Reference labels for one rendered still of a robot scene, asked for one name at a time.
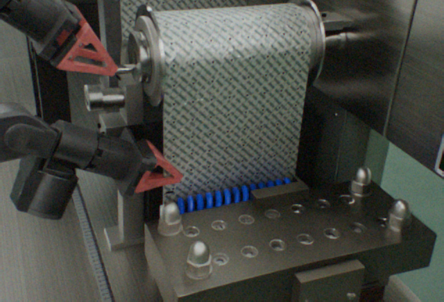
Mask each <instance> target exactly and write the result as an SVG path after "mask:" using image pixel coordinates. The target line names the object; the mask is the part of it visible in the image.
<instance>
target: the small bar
mask: <svg viewBox="0 0 444 302"><path fill-rule="evenodd" d="M309 189H310V188H309V187H308V186H306V185H305V183H304V182H303V181H300V182H295V183H288V184H284V185H277V186H273V187H266V188H262V189H258V190H251V191H250V201H251V202H252V204H253V205H254V206H255V207H256V208H259V207H262V206H266V205H273V204H277V203H284V202H287V201H294V200H298V199H305V198H308V197H309Z"/></svg>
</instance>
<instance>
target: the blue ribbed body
mask: <svg viewBox="0 0 444 302"><path fill-rule="evenodd" d="M288 183H291V181H290V179H288V177H285V178H284V180H283V182H282V181H281V180H280V179H279V178H277V180H276V179H275V182H274V184H273V182H272V181H268V182H267V183H266V186H265V184H264V183H258V185H257V187H256V185H254V184H251V185H250V187H249V191H248V188H247V187H246V186H245V185H243V186H242V187H241V193H240V191H239V188H238V187H234V188H232V194H231V193H230V191H229V189H224V191H223V196H222V194H221V192H220V191H219V190H217V191H215V192H214V198H212V194H211V193H210V192H207V193H206V194H205V200H203V195H202V194H197V195H196V202H194V200H193V197H192V196H190V195H189V196H188V197H187V203H185V202H184V200H183V199H182V198H179V199H177V206H178V208H179V211H180V215H181V214H185V213H189V212H192V211H196V210H203V209H207V208H213V207H218V206H222V205H228V204H232V203H239V202H243V201H249V200H250V191H251V190H256V189H262V188H266V187H273V186H277V185H284V184H288Z"/></svg>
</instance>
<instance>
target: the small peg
mask: <svg viewBox="0 0 444 302"><path fill-rule="evenodd" d="M117 67H118V70H117V72H116V73H115V74H116V75H122V74H133V72H134V68H133V65H132V64H129V65H117Z"/></svg>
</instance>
